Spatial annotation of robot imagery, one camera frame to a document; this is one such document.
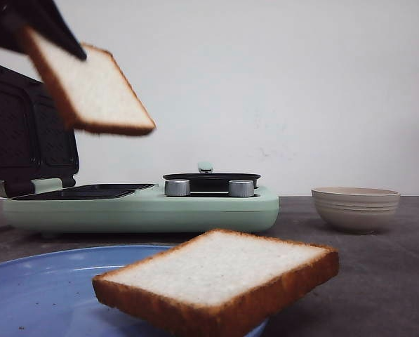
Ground black frying pan green handle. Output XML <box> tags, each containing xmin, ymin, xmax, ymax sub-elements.
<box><xmin>163</xmin><ymin>161</ymin><xmax>261</xmax><ymax>192</ymax></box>

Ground mint green sandwich maker lid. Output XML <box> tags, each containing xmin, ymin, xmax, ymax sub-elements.
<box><xmin>0</xmin><ymin>65</ymin><xmax>79</xmax><ymax>198</ymax></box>

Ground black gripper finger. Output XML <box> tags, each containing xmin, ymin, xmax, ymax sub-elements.
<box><xmin>5</xmin><ymin>1</ymin><xmax>87</xmax><ymax>60</ymax></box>

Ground white bread slice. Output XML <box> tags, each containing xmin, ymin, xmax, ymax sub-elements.
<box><xmin>92</xmin><ymin>229</ymin><xmax>339</xmax><ymax>336</ymax></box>
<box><xmin>19</xmin><ymin>26</ymin><xmax>156</xmax><ymax>136</ymax></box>

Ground silver knob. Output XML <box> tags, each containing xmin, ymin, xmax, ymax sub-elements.
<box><xmin>228</xmin><ymin>180</ymin><xmax>255</xmax><ymax>198</ymax></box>
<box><xmin>164</xmin><ymin>179</ymin><xmax>190</xmax><ymax>197</ymax></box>

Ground mint green breakfast maker base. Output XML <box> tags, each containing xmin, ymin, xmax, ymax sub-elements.
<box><xmin>3</xmin><ymin>184</ymin><xmax>279</xmax><ymax>234</ymax></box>

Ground right silver knob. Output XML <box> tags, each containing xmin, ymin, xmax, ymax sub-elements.
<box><xmin>228</xmin><ymin>180</ymin><xmax>255</xmax><ymax>198</ymax></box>

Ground beige ribbed bowl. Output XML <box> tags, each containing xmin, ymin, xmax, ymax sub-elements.
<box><xmin>312</xmin><ymin>187</ymin><xmax>401</xmax><ymax>234</ymax></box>

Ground blue plate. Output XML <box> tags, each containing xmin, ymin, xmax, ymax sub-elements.
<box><xmin>0</xmin><ymin>244</ymin><xmax>270</xmax><ymax>337</ymax></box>

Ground left silver knob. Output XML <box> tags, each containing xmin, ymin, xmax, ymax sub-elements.
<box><xmin>164</xmin><ymin>179</ymin><xmax>190</xmax><ymax>197</ymax></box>

